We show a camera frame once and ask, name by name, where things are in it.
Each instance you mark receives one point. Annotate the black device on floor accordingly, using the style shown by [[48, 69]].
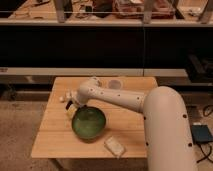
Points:
[[201, 134]]

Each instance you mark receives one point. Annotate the white tube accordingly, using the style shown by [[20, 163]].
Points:
[[67, 96]]

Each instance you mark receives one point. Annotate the white sponge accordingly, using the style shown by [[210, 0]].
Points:
[[114, 146]]

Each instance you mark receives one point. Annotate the green bowl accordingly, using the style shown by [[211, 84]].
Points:
[[88, 122]]

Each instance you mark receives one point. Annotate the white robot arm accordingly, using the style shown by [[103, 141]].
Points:
[[166, 124]]

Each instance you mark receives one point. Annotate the black eraser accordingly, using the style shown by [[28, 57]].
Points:
[[68, 105]]

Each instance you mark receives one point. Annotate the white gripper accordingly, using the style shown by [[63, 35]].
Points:
[[79, 101]]

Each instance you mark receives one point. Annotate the wooden table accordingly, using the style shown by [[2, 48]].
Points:
[[55, 138]]

